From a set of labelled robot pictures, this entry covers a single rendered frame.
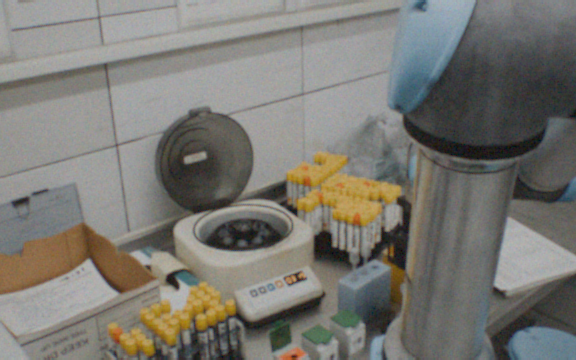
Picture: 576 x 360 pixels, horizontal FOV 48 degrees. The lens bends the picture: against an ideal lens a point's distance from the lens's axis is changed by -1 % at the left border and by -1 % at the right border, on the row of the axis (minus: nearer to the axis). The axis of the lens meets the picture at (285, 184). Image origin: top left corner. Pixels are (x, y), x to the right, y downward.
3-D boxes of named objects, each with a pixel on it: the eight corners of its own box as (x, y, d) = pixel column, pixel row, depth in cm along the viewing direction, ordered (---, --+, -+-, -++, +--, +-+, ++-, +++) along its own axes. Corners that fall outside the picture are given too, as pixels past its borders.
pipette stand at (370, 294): (360, 340, 114) (361, 292, 110) (331, 324, 119) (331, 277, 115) (395, 316, 120) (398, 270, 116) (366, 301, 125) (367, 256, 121)
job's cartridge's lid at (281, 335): (269, 327, 98) (267, 326, 99) (273, 354, 100) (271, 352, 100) (289, 317, 100) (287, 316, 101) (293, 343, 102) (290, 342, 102)
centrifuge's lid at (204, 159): (153, 118, 127) (139, 113, 134) (172, 236, 135) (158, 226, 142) (249, 99, 138) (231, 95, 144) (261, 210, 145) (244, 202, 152)
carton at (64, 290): (33, 420, 98) (13, 339, 92) (-27, 335, 118) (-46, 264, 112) (172, 351, 113) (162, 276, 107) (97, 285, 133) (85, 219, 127)
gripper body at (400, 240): (415, 249, 111) (418, 185, 106) (457, 268, 105) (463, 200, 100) (385, 265, 107) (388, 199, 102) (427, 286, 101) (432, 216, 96)
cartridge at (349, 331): (348, 362, 109) (349, 329, 106) (328, 349, 112) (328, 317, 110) (364, 351, 111) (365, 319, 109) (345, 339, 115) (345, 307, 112)
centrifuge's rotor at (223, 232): (228, 284, 122) (226, 250, 119) (194, 250, 134) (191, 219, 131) (297, 260, 130) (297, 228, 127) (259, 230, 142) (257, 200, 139)
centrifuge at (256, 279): (232, 339, 116) (228, 280, 111) (167, 268, 139) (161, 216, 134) (341, 296, 127) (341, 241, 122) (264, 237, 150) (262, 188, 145)
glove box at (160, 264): (171, 349, 113) (166, 303, 110) (107, 294, 130) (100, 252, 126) (228, 320, 121) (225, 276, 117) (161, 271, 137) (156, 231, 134)
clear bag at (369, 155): (370, 212, 161) (372, 141, 153) (309, 198, 169) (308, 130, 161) (408, 175, 181) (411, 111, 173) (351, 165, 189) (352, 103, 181)
